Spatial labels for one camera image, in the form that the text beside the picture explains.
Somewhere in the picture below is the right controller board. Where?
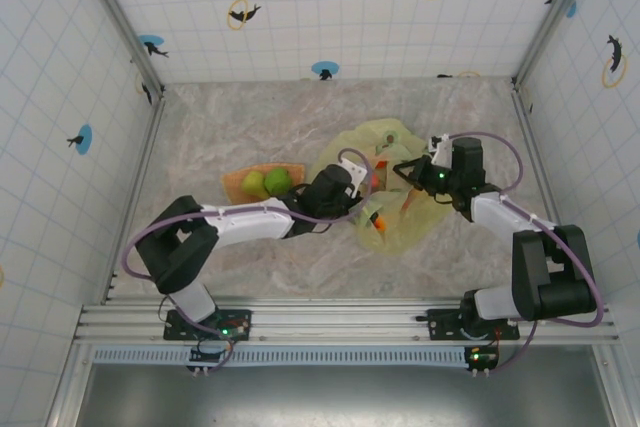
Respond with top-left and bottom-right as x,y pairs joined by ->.
464,345 -> 501,374

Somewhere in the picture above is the green apple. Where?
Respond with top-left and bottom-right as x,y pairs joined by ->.
263,167 -> 293,197

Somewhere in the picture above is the grey metal panel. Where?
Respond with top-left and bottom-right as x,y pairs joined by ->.
74,361 -> 617,427

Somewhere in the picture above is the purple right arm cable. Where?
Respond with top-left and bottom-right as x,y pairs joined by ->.
441,131 -> 607,375

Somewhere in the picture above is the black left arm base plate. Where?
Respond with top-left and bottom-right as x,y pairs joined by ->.
163,308 -> 253,343

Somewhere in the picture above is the aluminium mounting rail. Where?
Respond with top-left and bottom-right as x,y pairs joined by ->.
73,300 -> 622,347

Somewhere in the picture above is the orange triangular plate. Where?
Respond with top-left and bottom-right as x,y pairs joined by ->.
221,162 -> 308,205

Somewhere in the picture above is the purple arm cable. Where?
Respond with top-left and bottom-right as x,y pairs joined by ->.
122,147 -> 376,371
441,131 -> 607,375

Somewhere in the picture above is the aluminium frame post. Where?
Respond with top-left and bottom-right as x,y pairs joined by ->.
72,0 -> 167,99
512,0 -> 601,87

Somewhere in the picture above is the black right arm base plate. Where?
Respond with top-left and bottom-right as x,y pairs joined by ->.
426,307 -> 522,342

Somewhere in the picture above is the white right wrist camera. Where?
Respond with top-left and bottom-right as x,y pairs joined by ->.
428,133 -> 454,167

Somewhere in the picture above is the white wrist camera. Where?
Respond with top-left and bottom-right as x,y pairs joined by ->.
428,133 -> 454,167
340,156 -> 372,199

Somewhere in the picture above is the yellow-green avocado print plastic bag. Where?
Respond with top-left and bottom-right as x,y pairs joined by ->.
311,117 -> 452,256

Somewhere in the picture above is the green pear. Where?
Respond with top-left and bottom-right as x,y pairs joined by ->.
241,170 -> 267,197

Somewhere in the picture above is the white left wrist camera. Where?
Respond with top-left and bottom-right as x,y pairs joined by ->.
340,156 -> 372,199

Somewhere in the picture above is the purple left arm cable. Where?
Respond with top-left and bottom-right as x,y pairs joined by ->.
122,147 -> 376,371

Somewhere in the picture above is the aluminium table side rail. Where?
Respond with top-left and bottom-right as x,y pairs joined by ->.
510,84 -> 587,304
101,95 -> 168,304

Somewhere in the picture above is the white slotted cable duct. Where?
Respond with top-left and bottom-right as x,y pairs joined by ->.
92,345 -> 501,366

